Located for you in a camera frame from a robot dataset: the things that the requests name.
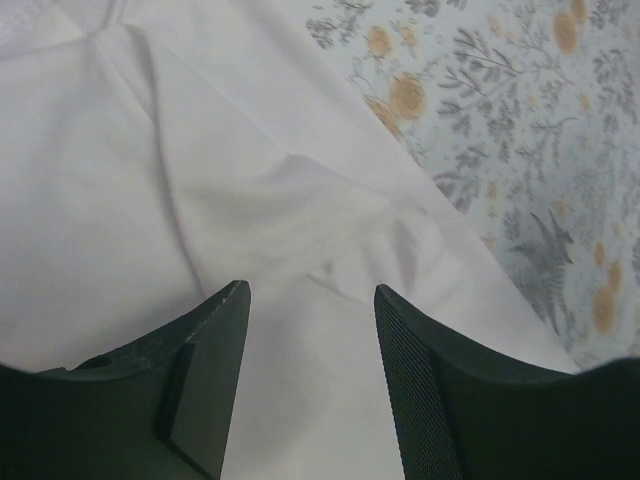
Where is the white t shirt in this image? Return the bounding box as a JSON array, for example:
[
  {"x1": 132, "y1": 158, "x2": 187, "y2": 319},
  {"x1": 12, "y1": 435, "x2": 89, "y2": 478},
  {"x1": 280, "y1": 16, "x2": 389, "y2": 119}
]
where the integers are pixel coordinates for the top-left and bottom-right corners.
[{"x1": 1, "y1": 1, "x2": 577, "y2": 479}]

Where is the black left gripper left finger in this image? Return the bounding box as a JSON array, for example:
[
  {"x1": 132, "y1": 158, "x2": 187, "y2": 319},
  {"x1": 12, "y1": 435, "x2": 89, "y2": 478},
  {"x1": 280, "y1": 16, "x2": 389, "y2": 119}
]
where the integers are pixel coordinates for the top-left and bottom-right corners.
[{"x1": 1, "y1": 281, "x2": 251, "y2": 479}]

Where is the floral patterned table mat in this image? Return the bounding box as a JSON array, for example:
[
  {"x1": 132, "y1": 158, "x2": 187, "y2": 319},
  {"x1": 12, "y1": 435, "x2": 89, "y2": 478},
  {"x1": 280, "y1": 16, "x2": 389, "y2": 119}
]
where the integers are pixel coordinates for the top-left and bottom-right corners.
[{"x1": 290, "y1": 1, "x2": 639, "y2": 368}]

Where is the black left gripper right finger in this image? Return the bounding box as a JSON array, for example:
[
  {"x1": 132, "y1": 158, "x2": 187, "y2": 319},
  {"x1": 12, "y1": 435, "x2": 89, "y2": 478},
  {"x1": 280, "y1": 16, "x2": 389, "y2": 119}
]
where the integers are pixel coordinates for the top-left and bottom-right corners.
[{"x1": 374, "y1": 285, "x2": 639, "y2": 479}]

